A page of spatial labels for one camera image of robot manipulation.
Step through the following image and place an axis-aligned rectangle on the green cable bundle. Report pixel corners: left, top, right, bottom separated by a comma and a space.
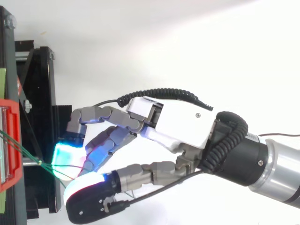
0, 130, 88, 189

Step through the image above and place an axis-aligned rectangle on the black coiled cable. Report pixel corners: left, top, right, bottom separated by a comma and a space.
117, 88, 248, 174

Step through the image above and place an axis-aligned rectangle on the red bin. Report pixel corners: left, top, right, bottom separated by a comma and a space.
0, 98, 23, 193

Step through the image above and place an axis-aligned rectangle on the thin black cable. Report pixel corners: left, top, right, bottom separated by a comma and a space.
94, 99, 119, 109
110, 170, 204, 210
257, 133, 300, 137

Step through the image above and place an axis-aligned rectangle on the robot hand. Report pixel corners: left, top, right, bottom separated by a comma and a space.
51, 95, 218, 225

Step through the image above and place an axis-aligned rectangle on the black stand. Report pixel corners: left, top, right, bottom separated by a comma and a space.
0, 6, 73, 225

